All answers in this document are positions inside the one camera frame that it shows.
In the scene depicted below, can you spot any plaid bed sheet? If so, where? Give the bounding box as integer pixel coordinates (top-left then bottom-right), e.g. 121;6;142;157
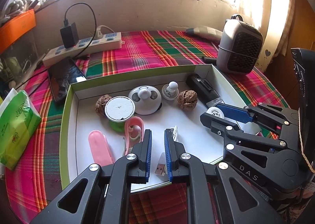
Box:
5;31;287;223

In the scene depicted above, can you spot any wooden wardrobe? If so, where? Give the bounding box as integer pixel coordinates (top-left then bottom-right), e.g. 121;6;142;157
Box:
265;0;314;109

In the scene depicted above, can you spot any brown walnut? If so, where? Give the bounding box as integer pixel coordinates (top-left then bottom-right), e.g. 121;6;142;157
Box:
94;94;112;116
177;90;197;110

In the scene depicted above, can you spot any black charger adapter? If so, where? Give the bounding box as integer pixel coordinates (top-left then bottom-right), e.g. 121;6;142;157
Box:
60;23;79;49

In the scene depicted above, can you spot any heart pattern curtain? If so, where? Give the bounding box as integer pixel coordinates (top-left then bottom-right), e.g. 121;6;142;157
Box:
256;0;295;73

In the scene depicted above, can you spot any small white round knob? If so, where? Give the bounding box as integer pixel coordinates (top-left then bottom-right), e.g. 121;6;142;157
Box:
161;81;179;101

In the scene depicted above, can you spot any black bike light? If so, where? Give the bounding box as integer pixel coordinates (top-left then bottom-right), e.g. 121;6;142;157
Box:
186;73;223;108

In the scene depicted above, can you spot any black charger cable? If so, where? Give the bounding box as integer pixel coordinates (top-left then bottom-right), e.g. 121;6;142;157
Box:
14;2;98;92

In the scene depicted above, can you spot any green tissue pack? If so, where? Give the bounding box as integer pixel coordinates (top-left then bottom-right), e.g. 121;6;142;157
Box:
0;89;41;170

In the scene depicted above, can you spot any white panda round gadget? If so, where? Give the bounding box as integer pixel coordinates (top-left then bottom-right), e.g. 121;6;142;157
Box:
128;85;162;115

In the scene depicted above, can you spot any black smartphone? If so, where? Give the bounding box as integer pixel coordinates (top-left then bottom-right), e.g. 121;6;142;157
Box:
48;57;87;102

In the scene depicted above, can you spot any glass tank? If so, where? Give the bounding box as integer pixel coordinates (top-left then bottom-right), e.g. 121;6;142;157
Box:
1;30;40;93

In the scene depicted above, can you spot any orange box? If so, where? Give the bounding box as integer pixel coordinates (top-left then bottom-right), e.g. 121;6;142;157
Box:
0;9;36;53

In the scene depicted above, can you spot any green white cardboard tray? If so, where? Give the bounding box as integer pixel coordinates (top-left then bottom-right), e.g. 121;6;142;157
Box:
59;65;246;192

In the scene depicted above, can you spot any brown walnut in tray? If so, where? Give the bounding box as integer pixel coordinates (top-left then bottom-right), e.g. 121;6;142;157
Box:
94;94;112;116

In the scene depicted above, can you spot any white blue power strip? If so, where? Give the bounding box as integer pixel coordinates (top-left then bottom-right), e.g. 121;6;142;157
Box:
43;32;122;67

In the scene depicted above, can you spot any white usb cable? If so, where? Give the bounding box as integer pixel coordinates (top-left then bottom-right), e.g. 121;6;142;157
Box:
154;125;180;178

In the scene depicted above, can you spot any pink folding case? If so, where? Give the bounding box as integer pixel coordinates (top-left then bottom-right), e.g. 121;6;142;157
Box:
88;130;114;166

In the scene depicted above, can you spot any grey portable heater fan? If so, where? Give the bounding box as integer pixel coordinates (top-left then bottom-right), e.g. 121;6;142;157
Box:
216;14;263;75

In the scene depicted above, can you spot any pink ear hook clip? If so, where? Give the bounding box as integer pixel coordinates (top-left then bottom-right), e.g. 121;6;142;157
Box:
124;116;145;155

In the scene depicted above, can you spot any white plug with cord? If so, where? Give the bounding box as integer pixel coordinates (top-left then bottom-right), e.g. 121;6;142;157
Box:
95;25;117;39

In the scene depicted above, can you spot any small black remote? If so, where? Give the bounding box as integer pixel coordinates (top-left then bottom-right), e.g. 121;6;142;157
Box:
201;56;217;66

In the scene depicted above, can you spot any white plastic bags pile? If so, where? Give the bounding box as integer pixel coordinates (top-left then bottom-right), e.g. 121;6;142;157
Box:
1;0;40;26

